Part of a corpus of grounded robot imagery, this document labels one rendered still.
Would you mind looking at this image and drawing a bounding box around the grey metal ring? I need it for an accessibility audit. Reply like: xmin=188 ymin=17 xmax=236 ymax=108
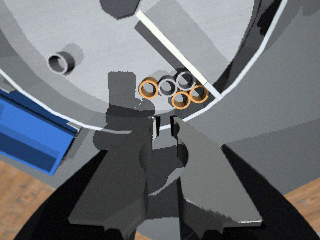
xmin=158 ymin=75 xmax=177 ymax=97
xmin=46 ymin=51 xmax=75 ymax=74
xmin=175 ymin=68 xmax=196 ymax=91

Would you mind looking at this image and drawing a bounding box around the bronze bushing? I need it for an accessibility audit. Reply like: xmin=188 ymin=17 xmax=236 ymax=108
xmin=188 ymin=81 xmax=209 ymax=103
xmin=139 ymin=77 xmax=159 ymax=99
xmin=171 ymin=88 xmax=191 ymax=109

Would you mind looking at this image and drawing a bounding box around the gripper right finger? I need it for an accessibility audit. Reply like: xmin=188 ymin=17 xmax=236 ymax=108
xmin=170 ymin=115 xmax=320 ymax=240

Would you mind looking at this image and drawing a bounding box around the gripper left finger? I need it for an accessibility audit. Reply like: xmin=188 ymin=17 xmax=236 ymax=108
xmin=13 ymin=115 xmax=160 ymax=240

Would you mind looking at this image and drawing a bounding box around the blue crate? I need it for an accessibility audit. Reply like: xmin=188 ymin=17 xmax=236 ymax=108
xmin=0 ymin=82 xmax=83 ymax=176

